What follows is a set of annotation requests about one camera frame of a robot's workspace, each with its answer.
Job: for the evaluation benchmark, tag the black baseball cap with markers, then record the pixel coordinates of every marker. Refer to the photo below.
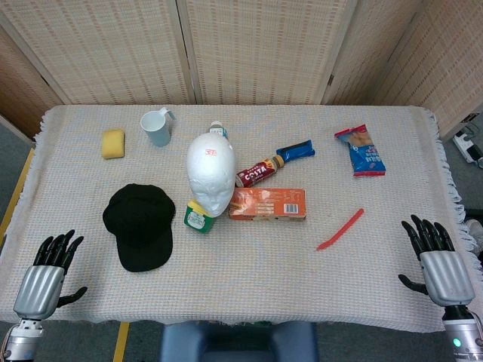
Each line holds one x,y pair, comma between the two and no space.
139,226

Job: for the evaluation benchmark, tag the red blue snack bag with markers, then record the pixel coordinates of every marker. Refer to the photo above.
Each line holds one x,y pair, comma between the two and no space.
364,151

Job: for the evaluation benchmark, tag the white woven tablecloth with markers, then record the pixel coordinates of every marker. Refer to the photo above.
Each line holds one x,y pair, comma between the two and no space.
264,271

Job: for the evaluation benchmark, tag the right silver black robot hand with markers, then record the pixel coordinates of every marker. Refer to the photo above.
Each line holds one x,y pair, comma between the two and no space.
445,275

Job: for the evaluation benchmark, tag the red Costa coffee bottle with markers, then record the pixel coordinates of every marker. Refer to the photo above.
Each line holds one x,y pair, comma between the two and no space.
258,171

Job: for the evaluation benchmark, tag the green yellow-lidded container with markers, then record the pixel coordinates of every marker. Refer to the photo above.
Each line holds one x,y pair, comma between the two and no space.
197,220

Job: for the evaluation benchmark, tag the clear water bottle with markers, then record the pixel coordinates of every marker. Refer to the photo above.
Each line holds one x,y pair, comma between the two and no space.
218,128

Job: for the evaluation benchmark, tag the yellow sponge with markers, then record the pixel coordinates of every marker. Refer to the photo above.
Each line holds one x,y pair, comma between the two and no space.
112,143

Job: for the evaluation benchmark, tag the blue snack bar wrapper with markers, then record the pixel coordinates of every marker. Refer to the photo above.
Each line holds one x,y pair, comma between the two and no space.
296,150

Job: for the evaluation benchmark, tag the orange cardboard box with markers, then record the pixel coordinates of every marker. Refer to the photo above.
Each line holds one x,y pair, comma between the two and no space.
269,205

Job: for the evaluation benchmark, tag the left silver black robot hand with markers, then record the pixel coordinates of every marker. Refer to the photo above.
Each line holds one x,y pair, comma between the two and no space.
39,281

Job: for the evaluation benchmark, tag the pale blue plastic cup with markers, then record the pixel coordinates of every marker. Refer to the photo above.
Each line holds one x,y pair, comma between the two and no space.
156,128

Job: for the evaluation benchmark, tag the white foam mannequin head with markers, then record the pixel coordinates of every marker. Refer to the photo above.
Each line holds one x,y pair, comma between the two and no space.
211,173

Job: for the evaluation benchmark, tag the woven folding screen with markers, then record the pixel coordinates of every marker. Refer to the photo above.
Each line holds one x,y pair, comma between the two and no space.
241,49

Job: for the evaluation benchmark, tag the white power strip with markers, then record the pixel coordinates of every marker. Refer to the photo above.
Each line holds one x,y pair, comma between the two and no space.
468,145

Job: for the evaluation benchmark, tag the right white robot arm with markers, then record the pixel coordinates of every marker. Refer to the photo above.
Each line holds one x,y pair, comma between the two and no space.
462,332

